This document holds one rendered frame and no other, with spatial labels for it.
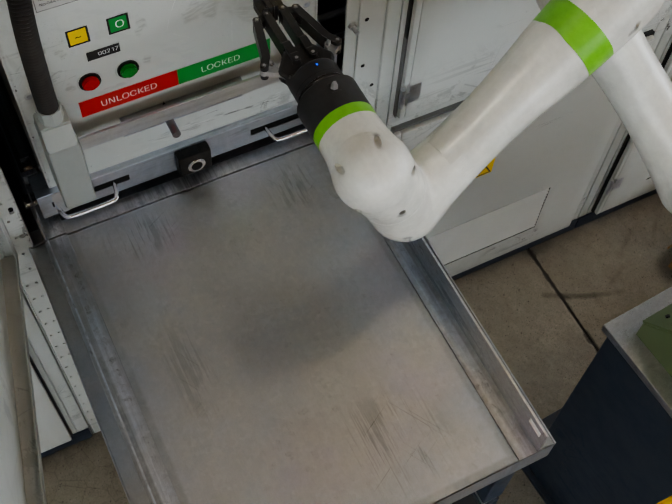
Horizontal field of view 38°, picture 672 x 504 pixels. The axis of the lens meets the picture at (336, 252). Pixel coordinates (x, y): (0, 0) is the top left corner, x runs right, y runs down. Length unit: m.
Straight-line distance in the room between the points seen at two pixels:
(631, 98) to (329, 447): 0.73
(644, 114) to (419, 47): 0.39
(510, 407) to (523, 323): 1.06
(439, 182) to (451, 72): 0.49
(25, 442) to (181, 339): 0.28
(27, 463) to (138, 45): 0.65
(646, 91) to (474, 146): 0.37
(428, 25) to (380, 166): 0.49
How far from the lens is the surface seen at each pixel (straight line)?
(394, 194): 1.25
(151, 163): 1.70
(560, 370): 2.58
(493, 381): 1.58
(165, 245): 1.68
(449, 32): 1.72
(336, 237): 1.68
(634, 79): 1.62
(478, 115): 1.37
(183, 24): 1.51
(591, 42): 1.39
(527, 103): 1.38
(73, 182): 1.50
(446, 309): 1.62
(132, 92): 1.57
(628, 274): 2.77
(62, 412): 2.30
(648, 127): 1.66
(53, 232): 1.72
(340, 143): 1.26
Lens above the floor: 2.27
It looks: 59 degrees down
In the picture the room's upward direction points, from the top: 4 degrees clockwise
